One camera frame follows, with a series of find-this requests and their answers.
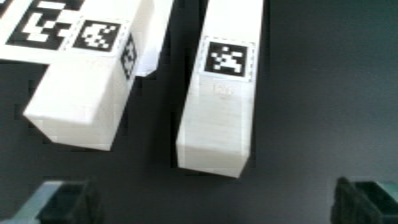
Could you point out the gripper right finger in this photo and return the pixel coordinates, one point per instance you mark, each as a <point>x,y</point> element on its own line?
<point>365,202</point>

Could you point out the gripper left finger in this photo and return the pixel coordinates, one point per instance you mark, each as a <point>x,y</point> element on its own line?
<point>63,204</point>

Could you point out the white leg with marker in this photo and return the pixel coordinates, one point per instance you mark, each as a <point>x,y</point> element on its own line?
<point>217,118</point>

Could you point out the white leg beside marker plate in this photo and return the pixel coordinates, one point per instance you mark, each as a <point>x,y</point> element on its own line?
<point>109,55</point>

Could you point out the white marker base plate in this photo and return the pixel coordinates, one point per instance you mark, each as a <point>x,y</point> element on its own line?
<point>36,26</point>

